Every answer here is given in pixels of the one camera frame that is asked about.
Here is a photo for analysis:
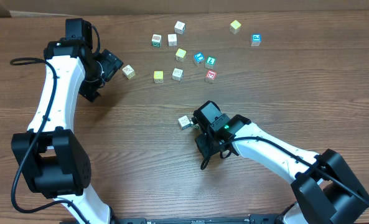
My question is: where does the bee block blue side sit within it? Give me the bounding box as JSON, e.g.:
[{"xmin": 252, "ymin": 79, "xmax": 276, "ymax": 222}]
[{"xmin": 178, "ymin": 116, "xmax": 192, "ymax": 129}]

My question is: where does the red top block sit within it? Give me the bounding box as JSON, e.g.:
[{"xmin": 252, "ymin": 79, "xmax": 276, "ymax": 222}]
[{"xmin": 205, "ymin": 70, "xmax": 217, "ymax": 83}]

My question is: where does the white block blue side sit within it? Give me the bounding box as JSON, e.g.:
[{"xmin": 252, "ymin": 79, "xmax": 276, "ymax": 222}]
[{"xmin": 172, "ymin": 68, "xmax": 184, "ymax": 82}]

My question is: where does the elephant block green side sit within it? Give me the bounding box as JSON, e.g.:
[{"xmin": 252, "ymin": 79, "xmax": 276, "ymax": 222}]
[{"xmin": 191, "ymin": 116, "xmax": 200, "ymax": 129}]

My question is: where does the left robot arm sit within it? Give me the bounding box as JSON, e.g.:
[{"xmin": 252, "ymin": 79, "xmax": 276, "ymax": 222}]
[{"xmin": 11, "ymin": 18, "xmax": 123, "ymax": 223}]

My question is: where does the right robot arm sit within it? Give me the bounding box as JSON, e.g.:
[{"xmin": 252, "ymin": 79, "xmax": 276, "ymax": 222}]
[{"xmin": 192, "ymin": 101, "xmax": 369, "ymax": 224}]

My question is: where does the white block yellow side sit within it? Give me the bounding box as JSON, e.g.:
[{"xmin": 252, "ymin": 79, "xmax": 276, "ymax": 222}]
[{"xmin": 122, "ymin": 65, "xmax": 136, "ymax": 79}]

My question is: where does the pineapple block green side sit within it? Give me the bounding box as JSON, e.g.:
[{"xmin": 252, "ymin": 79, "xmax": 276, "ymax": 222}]
[{"xmin": 151, "ymin": 34, "xmax": 162, "ymax": 47}]

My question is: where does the white number four block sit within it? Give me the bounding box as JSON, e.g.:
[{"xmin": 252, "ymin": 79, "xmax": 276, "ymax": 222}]
[{"xmin": 167, "ymin": 34, "xmax": 177, "ymax": 47}]

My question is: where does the teal top block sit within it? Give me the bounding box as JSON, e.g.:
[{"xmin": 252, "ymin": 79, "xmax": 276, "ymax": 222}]
[{"xmin": 205, "ymin": 57, "xmax": 216, "ymax": 70}]

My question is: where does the yellow top block centre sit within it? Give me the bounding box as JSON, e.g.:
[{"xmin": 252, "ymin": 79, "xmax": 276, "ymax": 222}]
[{"xmin": 175, "ymin": 49, "xmax": 187, "ymax": 62}]

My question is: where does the blue top block centre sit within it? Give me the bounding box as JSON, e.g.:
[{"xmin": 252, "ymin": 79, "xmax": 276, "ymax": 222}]
[{"xmin": 193, "ymin": 52, "xmax": 205, "ymax": 66}]

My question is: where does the white block top centre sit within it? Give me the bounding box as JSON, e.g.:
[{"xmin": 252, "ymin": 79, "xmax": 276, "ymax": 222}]
[{"xmin": 174, "ymin": 21, "xmax": 185, "ymax": 35}]

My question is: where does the cardboard backdrop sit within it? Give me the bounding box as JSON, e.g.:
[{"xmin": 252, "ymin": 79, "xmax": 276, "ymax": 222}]
[{"xmin": 0, "ymin": 0, "xmax": 369, "ymax": 17}]

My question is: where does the blue top block far right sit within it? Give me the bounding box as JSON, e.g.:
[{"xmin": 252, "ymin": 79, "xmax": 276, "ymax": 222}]
[{"xmin": 251, "ymin": 34, "xmax": 261, "ymax": 47}]

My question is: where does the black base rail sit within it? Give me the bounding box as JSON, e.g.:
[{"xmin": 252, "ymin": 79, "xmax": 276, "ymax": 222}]
[{"xmin": 59, "ymin": 213, "xmax": 337, "ymax": 224}]

